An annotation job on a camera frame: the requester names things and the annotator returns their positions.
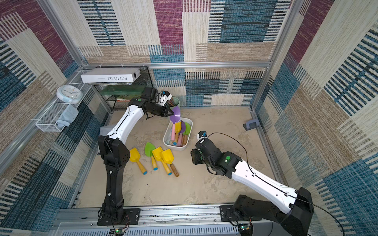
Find purple shovel pink handle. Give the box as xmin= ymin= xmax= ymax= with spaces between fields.
xmin=177 ymin=121 xmax=186 ymax=147
xmin=170 ymin=106 xmax=181 ymax=143

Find yellow shovel blue tip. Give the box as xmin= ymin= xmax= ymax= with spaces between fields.
xmin=173 ymin=121 xmax=182 ymax=145

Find white plastic storage box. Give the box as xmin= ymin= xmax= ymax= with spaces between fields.
xmin=163 ymin=118 xmax=193 ymax=151

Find green shovel wooden handle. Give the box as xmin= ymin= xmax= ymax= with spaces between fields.
xmin=182 ymin=122 xmax=191 ymax=146

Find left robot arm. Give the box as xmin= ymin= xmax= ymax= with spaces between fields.
xmin=97 ymin=87 xmax=174 ymax=226

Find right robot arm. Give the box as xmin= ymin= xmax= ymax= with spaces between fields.
xmin=191 ymin=138 xmax=314 ymax=236

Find white FOLIO-02 box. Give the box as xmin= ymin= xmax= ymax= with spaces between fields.
xmin=81 ymin=68 xmax=140 ymax=83

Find pens in cup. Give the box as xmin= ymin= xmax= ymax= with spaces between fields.
xmin=167 ymin=98 xmax=177 ymax=107

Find green pen holder cup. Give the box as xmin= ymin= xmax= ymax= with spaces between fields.
xmin=170 ymin=97 xmax=180 ymax=108

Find colourful book on shelf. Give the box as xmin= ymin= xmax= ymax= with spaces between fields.
xmin=116 ymin=95 xmax=132 ymax=102

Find green book on shelf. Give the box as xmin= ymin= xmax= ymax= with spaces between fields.
xmin=100 ymin=85 xmax=145 ymax=96

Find grey hole punch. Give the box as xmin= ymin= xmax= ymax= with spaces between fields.
xmin=243 ymin=119 xmax=260 ymax=131

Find white round clock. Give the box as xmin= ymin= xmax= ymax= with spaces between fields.
xmin=56 ymin=85 xmax=83 ymax=104

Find light blue cloth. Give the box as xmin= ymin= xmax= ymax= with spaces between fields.
xmin=57 ymin=104 xmax=79 ymax=129

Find black wire shelf rack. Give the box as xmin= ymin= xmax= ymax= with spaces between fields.
xmin=94 ymin=66 xmax=157 ymax=112

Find yellow shovel wooden handle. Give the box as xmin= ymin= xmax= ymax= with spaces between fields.
xmin=162 ymin=149 xmax=179 ymax=177

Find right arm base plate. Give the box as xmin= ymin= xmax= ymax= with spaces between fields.
xmin=219 ymin=205 xmax=262 ymax=224

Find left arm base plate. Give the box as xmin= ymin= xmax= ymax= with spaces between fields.
xmin=97 ymin=208 xmax=141 ymax=226

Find white wire wall basket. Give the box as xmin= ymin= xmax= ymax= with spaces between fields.
xmin=35 ymin=83 xmax=91 ymax=132

